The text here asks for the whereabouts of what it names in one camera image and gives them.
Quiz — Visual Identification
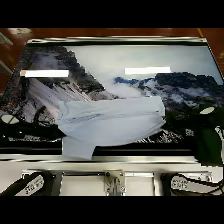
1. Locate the light blue shirt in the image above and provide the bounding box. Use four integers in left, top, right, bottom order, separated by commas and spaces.
55, 96, 167, 161

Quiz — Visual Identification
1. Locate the dark green garment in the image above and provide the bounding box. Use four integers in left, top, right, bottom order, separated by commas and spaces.
194, 125, 224, 166

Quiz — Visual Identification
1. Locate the silver frame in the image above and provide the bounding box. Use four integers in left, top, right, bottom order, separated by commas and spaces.
0, 35, 224, 197

